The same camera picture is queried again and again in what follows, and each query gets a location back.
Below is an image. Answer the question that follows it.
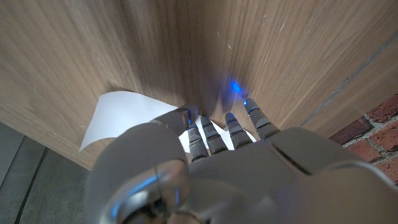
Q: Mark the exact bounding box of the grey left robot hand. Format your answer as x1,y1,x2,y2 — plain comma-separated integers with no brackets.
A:
83,98,398,224

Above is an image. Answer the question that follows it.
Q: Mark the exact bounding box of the white receipt paper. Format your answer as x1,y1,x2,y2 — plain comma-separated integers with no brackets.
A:
78,90,257,154

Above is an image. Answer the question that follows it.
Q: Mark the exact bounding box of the red brick wall backdrop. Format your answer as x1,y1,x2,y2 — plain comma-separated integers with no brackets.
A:
329,95,398,186

